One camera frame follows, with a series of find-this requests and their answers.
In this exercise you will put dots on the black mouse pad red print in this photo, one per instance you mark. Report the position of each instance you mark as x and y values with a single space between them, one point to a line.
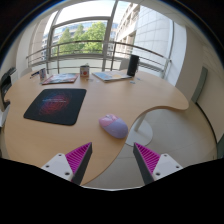
55 106

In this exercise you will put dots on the black office printer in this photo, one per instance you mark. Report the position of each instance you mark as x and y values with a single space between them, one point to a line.
6 85

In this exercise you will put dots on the white mug red print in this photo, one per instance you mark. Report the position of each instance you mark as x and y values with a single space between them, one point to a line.
84 71

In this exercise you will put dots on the black cylinder speaker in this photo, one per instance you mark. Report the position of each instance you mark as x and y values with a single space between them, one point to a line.
133 65

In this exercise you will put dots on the open light blue booklet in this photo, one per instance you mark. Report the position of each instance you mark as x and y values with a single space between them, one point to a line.
111 76

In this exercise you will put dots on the printed drink can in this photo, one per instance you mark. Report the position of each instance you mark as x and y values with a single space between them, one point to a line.
42 74

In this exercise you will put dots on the metal balcony railing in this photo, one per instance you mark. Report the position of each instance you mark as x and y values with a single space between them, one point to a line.
100 42

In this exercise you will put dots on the pink and lilac computer mouse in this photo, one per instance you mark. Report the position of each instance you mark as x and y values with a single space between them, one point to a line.
114 127

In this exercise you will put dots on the red and blue magazine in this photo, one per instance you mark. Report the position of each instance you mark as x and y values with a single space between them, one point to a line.
60 78

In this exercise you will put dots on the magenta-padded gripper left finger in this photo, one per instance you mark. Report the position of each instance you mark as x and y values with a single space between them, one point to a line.
60 165

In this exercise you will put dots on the white chair wooden legs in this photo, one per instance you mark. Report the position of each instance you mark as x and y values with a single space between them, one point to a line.
3 116

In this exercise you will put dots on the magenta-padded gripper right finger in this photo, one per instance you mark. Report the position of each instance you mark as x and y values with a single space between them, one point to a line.
165 165

